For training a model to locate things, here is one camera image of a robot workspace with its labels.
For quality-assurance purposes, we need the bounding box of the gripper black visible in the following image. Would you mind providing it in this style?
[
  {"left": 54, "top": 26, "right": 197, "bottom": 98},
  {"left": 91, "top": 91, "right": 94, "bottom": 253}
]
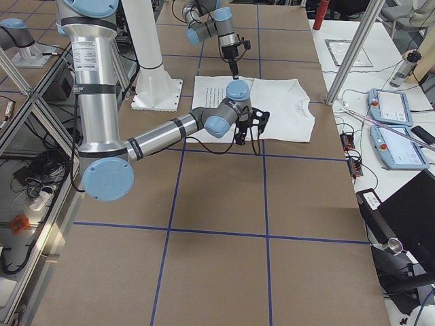
[
  {"left": 220, "top": 44, "right": 239, "bottom": 79},
  {"left": 234, "top": 117, "right": 252, "bottom": 146}
]

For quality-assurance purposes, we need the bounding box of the white printed t-shirt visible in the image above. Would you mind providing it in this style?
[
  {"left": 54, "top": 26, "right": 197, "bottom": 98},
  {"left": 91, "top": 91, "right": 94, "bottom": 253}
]
[{"left": 192, "top": 76, "right": 315, "bottom": 143}]

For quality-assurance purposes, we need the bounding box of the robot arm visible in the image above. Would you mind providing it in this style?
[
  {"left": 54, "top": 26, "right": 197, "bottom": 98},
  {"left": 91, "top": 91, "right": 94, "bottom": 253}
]
[
  {"left": 56, "top": 1, "right": 254, "bottom": 202},
  {"left": 182, "top": 1, "right": 240, "bottom": 79}
]

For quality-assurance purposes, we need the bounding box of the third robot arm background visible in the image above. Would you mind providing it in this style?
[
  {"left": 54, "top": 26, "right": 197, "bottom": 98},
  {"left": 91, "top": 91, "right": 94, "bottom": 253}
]
[{"left": 1, "top": 18, "right": 58, "bottom": 68}]

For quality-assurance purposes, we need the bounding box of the dark red bottle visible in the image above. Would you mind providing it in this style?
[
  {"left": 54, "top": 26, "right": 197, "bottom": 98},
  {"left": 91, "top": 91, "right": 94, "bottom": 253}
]
[{"left": 313, "top": 0, "right": 330, "bottom": 31}]

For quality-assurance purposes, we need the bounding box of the black relay box far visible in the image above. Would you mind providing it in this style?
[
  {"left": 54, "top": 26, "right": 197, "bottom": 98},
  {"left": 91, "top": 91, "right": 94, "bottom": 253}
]
[{"left": 340, "top": 133, "right": 355, "bottom": 151}]

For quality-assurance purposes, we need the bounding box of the black relay box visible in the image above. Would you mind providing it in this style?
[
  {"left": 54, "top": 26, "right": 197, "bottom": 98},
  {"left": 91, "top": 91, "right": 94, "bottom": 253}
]
[
  {"left": 340, "top": 133, "right": 355, "bottom": 151},
  {"left": 347, "top": 157, "right": 364, "bottom": 179}
]

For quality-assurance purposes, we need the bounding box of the black relay box near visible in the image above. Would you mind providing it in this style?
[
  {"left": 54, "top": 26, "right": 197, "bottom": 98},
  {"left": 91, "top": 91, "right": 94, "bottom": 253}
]
[{"left": 347, "top": 157, "right": 364, "bottom": 179}]

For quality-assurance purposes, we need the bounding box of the teach pendant far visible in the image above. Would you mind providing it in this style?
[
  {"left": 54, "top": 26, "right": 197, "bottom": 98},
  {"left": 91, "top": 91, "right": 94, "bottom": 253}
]
[{"left": 368, "top": 88, "right": 413, "bottom": 126}]

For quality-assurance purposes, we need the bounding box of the teach pendant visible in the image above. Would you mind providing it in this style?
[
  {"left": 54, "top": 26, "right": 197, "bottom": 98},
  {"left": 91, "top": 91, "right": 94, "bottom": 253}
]
[
  {"left": 370, "top": 126, "right": 430, "bottom": 170},
  {"left": 368, "top": 88, "right": 413, "bottom": 126}
]

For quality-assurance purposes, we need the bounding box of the teach pendant near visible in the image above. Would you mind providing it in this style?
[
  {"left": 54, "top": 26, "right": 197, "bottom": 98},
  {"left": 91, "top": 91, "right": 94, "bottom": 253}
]
[{"left": 370, "top": 126, "right": 430, "bottom": 170}]

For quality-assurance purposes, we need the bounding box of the clear water bottle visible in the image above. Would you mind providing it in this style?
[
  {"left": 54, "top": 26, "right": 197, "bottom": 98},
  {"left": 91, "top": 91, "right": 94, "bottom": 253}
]
[{"left": 389, "top": 50, "right": 421, "bottom": 88}]

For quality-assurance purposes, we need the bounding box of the black smartphone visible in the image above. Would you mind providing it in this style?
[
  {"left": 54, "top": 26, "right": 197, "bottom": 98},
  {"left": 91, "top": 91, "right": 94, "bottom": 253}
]
[{"left": 411, "top": 126, "right": 435, "bottom": 145}]

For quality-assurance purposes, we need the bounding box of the black laptop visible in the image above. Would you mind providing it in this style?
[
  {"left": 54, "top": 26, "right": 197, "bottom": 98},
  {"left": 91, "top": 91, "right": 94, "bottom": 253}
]
[{"left": 378, "top": 170, "right": 434, "bottom": 272}]

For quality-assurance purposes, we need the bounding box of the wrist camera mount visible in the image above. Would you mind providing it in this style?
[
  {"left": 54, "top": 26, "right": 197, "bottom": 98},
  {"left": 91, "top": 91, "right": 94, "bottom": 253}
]
[
  {"left": 237, "top": 37, "right": 251, "bottom": 51},
  {"left": 250, "top": 107, "right": 270, "bottom": 137}
]

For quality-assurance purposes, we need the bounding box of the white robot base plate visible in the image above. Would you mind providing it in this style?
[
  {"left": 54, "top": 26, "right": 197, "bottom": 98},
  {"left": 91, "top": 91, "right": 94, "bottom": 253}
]
[{"left": 131, "top": 76, "right": 183, "bottom": 112}]

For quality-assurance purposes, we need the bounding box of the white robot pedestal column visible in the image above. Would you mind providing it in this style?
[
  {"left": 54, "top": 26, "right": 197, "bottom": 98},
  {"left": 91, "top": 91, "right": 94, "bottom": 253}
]
[{"left": 122, "top": 0, "right": 163, "bottom": 70}]

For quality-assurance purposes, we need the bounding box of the aluminium frame post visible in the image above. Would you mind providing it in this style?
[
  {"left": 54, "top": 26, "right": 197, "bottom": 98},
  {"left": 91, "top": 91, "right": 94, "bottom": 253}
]
[{"left": 326, "top": 0, "right": 385, "bottom": 106}]

